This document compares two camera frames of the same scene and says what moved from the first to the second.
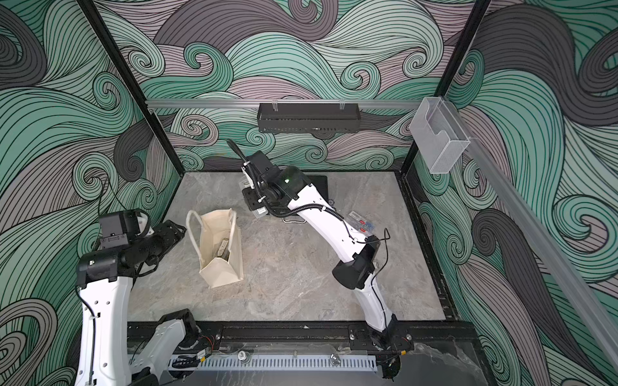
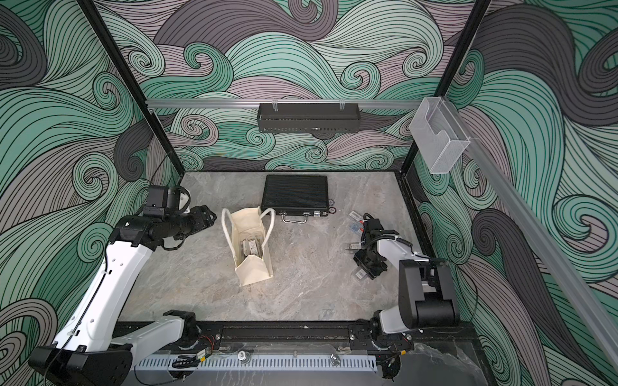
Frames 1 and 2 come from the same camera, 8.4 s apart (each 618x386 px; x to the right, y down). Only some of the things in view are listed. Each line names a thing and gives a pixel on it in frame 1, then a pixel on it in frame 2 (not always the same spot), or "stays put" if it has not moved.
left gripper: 170,236 to 201,219
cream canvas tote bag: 207,231 to 248,247
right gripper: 251,196 to 372,270
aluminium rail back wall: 283,102 stays put
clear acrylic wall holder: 440,135 stays put
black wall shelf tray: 308,118 stays put
